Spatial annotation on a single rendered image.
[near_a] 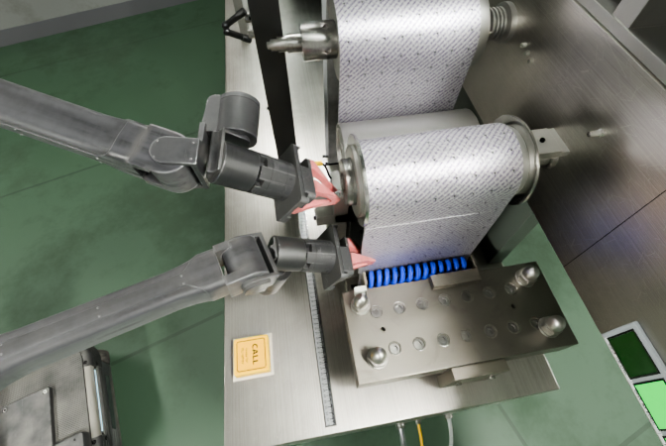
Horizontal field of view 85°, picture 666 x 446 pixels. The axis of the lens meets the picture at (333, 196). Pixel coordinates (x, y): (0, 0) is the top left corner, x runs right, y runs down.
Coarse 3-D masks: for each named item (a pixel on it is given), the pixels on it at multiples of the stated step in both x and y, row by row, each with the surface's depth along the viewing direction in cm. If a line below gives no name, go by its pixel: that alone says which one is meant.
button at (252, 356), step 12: (264, 336) 75; (240, 348) 74; (252, 348) 74; (264, 348) 74; (240, 360) 72; (252, 360) 72; (264, 360) 72; (240, 372) 71; (252, 372) 71; (264, 372) 72
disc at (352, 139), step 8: (352, 136) 54; (352, 144) 55; (360, 152) 51; (360, 160) 50; (360, 168) 51; (368, 192) 50; (368, 200) 50; (368, 208) 51; (368, 216) 52; (360, 224) 58
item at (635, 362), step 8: (624, 336) 49; (632, 336) 48; (616, 344) 51; (624, 344) 50; (632, 344) 48; (640, 344) 47; (616, 352) 51; (624, 352) 50; (632, 352) 48; (640, 352) 47; (624, 360) 50; (632, 360) 49; (640, 360) 47; (648, 360) 46; (632, 368) 49; (640, 368) 48; (648, 368) 46; (632, 376) 49
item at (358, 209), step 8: (512, 128) 56; (520, 136) 54; (520, 144) 54; (352, 152) 53; (352, 160) 54; (528, 160) 54; (528, 168) 54; (360, 176) 51; (360, 184) 51; (520, 184) 55; (360, 192) 51; (360, 200) 52; (360, 208) 53; (360, 216) 56
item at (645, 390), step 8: (648, 384) 47; (656, 384) 46; (664, 384) 45; (640, 392) 48; (648, 392) 47; (656, 392) 46; (664, 392) 45; (648, 400) 47; (656, 400) 46; (664, 400) 45; (648, 408) 47; (656, 408) 46; (664, 408) 45; (656, 416) 46; (664, 416) 45; (664, 424) 45
